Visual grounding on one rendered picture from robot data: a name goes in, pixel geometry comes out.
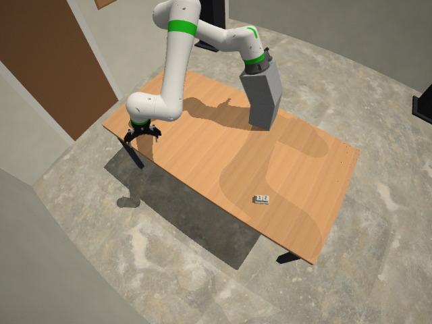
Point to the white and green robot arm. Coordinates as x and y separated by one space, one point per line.
184 26

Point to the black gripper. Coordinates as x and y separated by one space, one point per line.
135 133

